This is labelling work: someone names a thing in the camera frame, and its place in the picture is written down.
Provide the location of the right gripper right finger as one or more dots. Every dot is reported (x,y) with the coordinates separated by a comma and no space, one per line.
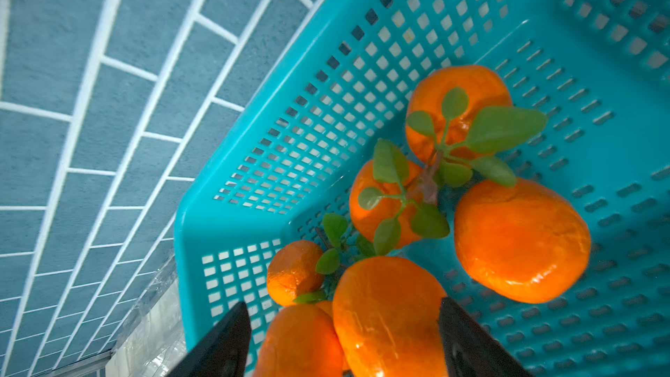
(469,350)

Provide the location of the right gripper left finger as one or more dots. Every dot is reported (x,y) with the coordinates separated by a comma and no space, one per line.
(223,351)

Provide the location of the orange front container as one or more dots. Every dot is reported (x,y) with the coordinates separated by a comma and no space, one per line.
(386,313)
(301,341)

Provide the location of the orange container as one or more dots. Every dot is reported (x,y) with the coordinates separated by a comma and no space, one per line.
(526,243)
(366,222)
(452,97)
(292,272)
(301,341)
(386,313)

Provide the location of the orange back container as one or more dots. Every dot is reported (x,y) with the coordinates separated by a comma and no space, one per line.
(526,243)

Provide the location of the teal plastic basket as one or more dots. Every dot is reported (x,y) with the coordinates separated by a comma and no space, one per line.
(598,70)

